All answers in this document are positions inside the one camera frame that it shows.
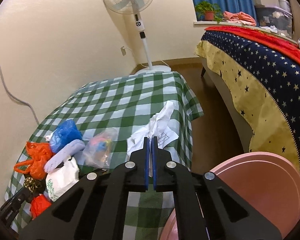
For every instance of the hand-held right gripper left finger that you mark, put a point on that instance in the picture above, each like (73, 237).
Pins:
(147, 165)

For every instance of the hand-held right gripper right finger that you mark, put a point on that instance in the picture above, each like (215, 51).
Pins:
(155, 165)

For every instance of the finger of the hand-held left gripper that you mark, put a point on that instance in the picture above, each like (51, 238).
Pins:
(12, 206)

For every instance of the red plastic bag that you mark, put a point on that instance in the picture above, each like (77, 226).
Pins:
(38, 205)

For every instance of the white paper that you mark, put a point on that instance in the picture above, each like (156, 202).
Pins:
(162, 120)

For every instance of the pink plastic bin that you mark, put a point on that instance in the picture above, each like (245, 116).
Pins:
(252, 187)

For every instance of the dark patterned wrapper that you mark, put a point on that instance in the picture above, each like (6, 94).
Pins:
(33, 183)

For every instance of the clear bag with colourful contents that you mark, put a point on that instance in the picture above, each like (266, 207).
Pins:
(100, 147)

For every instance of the orange plastic bag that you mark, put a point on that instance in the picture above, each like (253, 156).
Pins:
(37, 160)

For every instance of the white bag with green print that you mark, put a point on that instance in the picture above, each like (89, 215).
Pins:
(62, 177)

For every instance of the green checked tablecloth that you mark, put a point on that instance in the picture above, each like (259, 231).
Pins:
(130, 97)

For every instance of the lavender plastic bag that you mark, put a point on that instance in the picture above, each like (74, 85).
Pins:
(65, 152)

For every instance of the blue plastic bag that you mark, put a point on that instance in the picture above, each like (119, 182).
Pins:
(65, 135)

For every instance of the white standing fan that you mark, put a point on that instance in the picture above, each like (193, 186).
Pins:
(142, 30)

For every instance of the bed with starry cover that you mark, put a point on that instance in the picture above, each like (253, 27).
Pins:
(265, 80)

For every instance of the potted green plant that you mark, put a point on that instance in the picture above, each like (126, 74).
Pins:
(209, 15)

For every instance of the red blanket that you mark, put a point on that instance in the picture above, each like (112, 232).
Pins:
(265, 38)

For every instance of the pink folded clothes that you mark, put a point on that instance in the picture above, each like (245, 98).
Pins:
(237, 17)

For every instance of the white cloth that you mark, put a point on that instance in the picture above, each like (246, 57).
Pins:
(271, 29)

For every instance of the clear storage box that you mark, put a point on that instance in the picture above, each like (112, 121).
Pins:
(272, 17)

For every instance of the white lidded container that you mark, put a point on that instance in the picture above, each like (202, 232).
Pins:
(284, 4)

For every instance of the grey bed frame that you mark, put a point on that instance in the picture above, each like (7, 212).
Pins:
(225, 92)

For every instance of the white wall socket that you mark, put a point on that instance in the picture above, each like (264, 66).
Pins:
(124, 51)

